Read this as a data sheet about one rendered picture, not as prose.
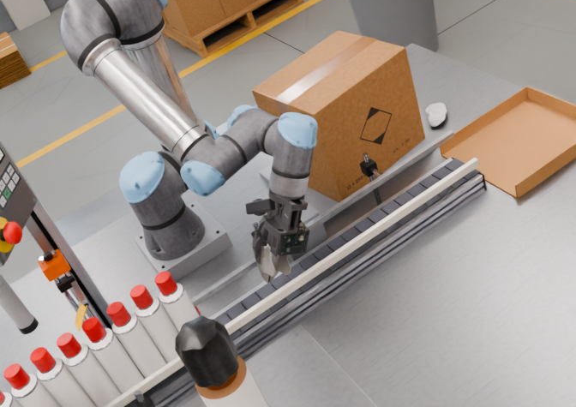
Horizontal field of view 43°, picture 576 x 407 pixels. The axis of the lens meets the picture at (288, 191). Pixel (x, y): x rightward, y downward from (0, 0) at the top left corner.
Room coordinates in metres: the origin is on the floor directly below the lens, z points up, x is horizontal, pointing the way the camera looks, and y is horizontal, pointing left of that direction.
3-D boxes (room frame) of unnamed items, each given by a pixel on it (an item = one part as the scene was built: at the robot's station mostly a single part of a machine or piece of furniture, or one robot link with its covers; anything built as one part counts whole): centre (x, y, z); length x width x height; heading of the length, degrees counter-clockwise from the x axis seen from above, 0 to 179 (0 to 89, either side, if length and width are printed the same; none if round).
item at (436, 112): (1.59, -0.44, 0.85); 0.08 x 0.07 x 0.04; 124
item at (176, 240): (1.45, 0.30, 0.93); 0.15 x 0.15 x 0.10
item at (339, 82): (1.54, -0.19, 0.99); 0.30 x 0.24 x 0.27; 117
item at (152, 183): (1.46, 0.30, 1.04); 0.13 x 0.12 x 0.14; 123
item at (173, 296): (1.07, 0.28, 0.98); 0.05 x 0.05 x 0.20
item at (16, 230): (1.02, 0.45, 1.33); 0.04 x 0.03 x 0.04; 164
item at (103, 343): (1.02, 0.43, 0.98); 0.05 x 0.05 x 0.20
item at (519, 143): (1.36, -0.57, 0.85); 0.30 x 0.26 x 0.04; 109
